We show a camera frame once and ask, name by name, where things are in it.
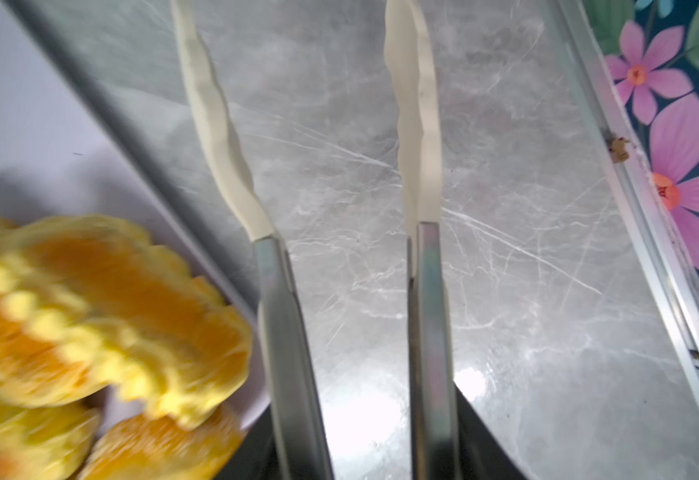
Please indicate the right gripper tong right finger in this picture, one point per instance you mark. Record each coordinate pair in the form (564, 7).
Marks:
(409, 58)

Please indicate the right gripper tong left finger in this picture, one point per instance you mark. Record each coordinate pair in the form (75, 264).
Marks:
(299, 432)

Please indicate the twisted fake bread stick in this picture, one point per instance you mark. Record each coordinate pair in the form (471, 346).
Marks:
(88, 302)

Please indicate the round fake bun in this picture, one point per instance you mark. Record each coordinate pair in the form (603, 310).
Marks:
(139, 448)

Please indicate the small striped fake bun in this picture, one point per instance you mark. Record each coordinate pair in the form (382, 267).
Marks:
(45, 442)

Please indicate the lavender plastic tray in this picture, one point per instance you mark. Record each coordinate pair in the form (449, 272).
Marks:
(56, 156)

